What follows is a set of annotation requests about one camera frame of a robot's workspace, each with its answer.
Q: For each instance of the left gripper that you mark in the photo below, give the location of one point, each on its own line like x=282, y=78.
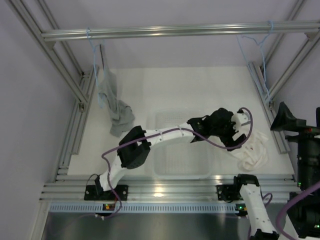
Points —
x=227, y=140

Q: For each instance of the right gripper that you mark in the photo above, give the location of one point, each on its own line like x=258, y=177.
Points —
x=285, y=120

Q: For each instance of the white tank top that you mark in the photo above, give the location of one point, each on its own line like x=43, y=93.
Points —
x=253, y=154

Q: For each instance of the blue wire hanger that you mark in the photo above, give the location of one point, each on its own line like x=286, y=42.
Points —
x=261, y=49

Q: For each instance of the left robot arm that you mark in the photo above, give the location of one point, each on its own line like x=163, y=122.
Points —
x=134, y=148

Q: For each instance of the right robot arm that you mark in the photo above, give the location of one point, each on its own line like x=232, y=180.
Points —
x=299, y=218

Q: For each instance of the blue hanger with grey shirt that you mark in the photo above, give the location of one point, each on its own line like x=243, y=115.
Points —
x=95, y=49

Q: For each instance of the white plastic basket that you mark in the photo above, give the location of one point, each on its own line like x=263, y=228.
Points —
x=179, y=161

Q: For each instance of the grey shirt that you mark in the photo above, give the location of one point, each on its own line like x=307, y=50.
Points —
x=121, y=115

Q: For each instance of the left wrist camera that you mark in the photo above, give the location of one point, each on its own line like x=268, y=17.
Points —
x=240, y=119

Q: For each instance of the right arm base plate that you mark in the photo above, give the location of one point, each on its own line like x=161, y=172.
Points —
x=228, y=193

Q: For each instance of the aluminium frame top rail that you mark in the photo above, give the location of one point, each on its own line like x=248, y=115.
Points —
x=223, y=29

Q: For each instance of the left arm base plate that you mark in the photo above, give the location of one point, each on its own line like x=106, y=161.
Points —
x=91, y=194

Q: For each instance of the aluminium frame left posts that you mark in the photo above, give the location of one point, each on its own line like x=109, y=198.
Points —
x=35, y=103

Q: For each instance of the aluminium front rail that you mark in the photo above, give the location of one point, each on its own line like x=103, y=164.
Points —
x=71, y=188

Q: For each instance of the white cable duct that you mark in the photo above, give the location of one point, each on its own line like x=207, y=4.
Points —
x=215, y=208

